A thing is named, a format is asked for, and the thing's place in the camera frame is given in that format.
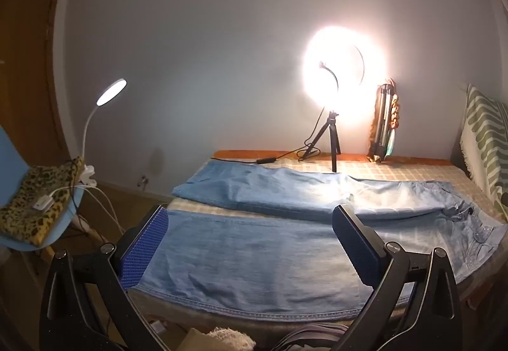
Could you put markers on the dark striped cloth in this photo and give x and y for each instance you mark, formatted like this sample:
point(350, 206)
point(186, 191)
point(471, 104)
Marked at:
point(313, 337)

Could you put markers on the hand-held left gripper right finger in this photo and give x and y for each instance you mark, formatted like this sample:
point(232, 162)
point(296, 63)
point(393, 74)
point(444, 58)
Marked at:
point(357, 252)

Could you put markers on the white knit cloth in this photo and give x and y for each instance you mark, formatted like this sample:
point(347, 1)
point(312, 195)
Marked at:
point(228, 340)

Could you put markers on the leopard print cloth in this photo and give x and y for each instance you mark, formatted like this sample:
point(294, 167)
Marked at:
point(35, 184)

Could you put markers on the green and white patterned throw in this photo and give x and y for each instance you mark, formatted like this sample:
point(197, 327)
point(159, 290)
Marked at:
point(486, 129)

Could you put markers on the white charger adapter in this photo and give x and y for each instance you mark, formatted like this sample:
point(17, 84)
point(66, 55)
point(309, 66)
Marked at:
point(43, 202)

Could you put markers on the light blue denim pants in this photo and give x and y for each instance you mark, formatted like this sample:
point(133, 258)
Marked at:
point(258, 252)

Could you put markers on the orange bed sheet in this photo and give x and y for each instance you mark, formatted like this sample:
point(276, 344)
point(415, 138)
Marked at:
point(357, 156)

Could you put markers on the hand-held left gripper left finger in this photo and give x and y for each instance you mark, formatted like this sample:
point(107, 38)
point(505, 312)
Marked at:
point(142, 252)

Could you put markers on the beige checked bed blanket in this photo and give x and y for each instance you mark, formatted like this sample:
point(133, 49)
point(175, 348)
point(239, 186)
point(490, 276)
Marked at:
point(397, 169)

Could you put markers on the wooden door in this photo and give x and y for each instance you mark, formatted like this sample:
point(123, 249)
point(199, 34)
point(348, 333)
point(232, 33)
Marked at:
point(27, 57)

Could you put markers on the folded stand with patterned cloth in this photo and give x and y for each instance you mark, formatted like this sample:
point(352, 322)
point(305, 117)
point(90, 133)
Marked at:
point(381, 121)

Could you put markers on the small black tripod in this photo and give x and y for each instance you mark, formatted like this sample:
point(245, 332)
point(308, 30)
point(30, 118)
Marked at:
point(333, 144)

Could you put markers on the white gooseneck desk lamp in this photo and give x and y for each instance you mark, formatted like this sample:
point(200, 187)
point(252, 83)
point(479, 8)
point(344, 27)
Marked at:
point(113, 91)

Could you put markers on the blue chair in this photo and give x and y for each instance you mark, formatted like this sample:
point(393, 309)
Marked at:
point(10, 160)

